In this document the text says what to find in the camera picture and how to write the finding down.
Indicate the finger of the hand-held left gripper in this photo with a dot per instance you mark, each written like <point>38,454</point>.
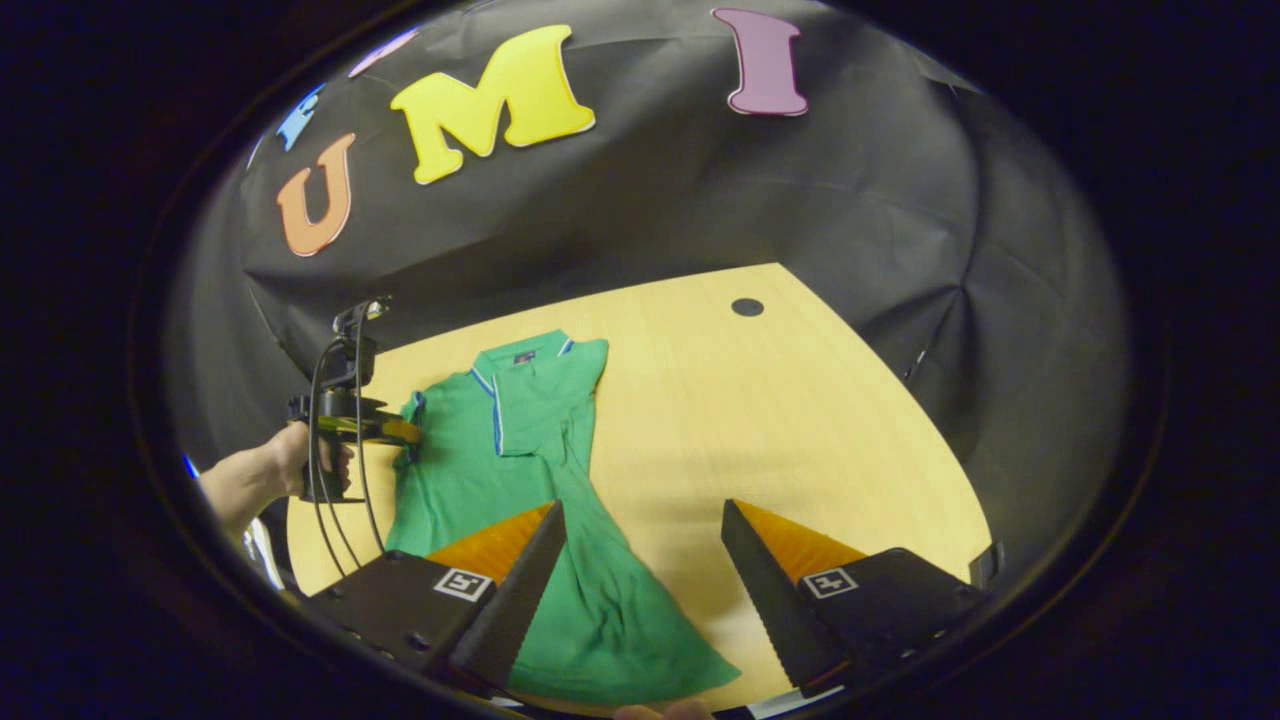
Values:
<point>390,430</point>

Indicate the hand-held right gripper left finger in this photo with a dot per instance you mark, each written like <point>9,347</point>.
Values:
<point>510,600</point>

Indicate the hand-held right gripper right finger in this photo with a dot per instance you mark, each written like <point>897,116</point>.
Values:
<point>770,600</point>

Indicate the green T-shirt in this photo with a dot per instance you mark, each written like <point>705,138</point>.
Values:
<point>520,480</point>

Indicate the black backdrop cloth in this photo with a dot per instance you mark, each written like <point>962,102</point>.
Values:
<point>650,190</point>

